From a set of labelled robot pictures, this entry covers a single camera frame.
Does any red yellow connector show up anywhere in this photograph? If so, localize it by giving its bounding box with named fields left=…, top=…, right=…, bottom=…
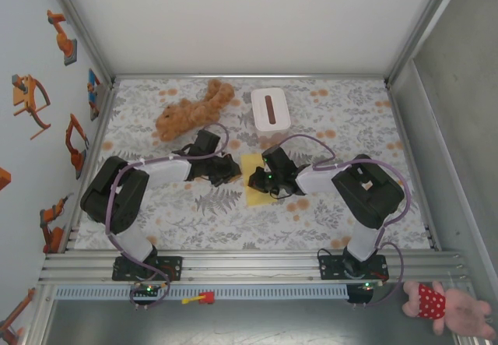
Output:
left=181, top=291, right=216, bottom=306

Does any aluminium mounting rail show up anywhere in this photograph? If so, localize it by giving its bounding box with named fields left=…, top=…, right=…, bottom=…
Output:
left=38, top=249, right=470, bottom=286

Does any aluminium frame post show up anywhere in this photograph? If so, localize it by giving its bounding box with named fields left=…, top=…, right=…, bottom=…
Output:
left=42, top=0, right=117, bottom=89
left=384, top=0, right=470, bottom=89

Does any brown teddy bear plush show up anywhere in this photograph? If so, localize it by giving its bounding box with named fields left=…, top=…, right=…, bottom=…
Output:
left=155, top=79, right=236, bottom=142

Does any white slotted cable duct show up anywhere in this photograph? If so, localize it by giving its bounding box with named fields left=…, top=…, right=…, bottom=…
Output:
left=54, top=285, right=349, bottom=301

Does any white tissue box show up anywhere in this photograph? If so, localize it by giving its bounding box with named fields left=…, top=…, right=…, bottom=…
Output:
left=251, top=86, right=291, bottom=136

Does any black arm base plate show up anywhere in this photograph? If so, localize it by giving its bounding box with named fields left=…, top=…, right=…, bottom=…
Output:
left=112, top=255, right=184, bottom=282
left=317, top=255, right=389, bottom=283

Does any yellow cloth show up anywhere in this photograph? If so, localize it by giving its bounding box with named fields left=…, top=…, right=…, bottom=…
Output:
left=240, top=153, right=283, bottom=209

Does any pink plush red dotted dress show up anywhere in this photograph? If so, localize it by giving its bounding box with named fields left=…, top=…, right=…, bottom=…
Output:
left=402, top=280, right=493, bottom=337

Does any orange claw wall sticker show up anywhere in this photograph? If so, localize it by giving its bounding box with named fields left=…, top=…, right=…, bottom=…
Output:
left=11, top=74, right=52, bottom=141

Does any aluminium side rail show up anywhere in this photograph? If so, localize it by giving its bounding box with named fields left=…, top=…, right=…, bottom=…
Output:
left=61, top=79, right=117, bottom=252
left=383, top=79, right=444, bottom=251

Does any aluminium frame crossbar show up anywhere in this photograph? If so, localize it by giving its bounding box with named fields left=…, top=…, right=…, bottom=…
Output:
left=111, top=72, right=390, bottom=82

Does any blue orange wall sticker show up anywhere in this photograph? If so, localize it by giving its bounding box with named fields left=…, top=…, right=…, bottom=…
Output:
left=87, top=68, right=103, bottom=122

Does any floral patterned tablecloth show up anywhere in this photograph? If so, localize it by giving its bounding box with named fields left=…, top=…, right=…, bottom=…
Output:
left=73, top=78, right=433, bottom=251

